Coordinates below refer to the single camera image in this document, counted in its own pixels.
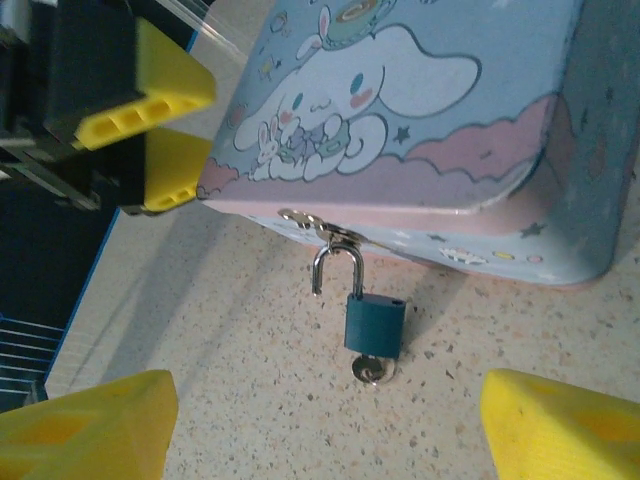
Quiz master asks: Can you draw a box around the small silver key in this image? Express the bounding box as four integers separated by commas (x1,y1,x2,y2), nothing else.
350,352,396,388

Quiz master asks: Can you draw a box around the silver box hasp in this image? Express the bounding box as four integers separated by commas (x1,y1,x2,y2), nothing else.
277,207,363,254

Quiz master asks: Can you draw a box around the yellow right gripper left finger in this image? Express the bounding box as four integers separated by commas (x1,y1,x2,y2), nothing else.
0,368,180,480

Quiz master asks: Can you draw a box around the cartoon print tin box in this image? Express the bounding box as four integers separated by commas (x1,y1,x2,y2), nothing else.
196,0,640,295

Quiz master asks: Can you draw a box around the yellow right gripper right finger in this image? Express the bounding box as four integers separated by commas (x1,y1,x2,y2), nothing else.
478,367,640,480

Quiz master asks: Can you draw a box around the teal padlock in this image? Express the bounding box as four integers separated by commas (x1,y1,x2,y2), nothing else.
311,243,407,361

